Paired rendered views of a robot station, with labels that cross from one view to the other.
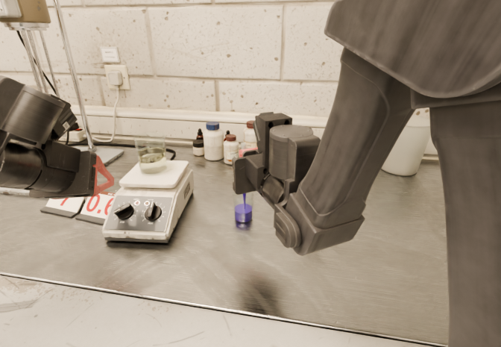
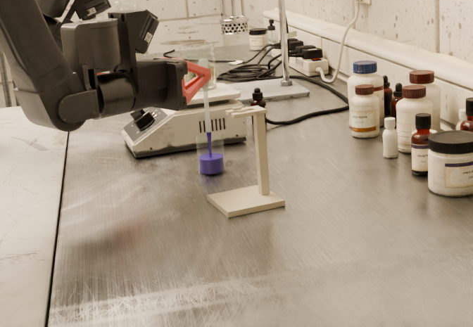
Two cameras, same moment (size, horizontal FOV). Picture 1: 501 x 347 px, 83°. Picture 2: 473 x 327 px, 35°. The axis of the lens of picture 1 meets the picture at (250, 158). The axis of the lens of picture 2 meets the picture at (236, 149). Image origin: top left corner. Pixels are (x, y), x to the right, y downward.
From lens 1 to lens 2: 1.05 m
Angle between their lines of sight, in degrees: 66
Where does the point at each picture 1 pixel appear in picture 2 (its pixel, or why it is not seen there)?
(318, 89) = not seen: outside the picture
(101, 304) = (51, 164)
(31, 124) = not seen: outside the picture
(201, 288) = (83, 183)
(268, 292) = (89, 203)
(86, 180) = not seen: hidden behind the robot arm
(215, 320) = (49, 195)
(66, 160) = not seen: hidden behind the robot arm
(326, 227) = (20, 90)
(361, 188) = (8, 50)
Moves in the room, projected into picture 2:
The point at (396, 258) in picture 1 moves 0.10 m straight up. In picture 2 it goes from (189, 249) to (181, 166)
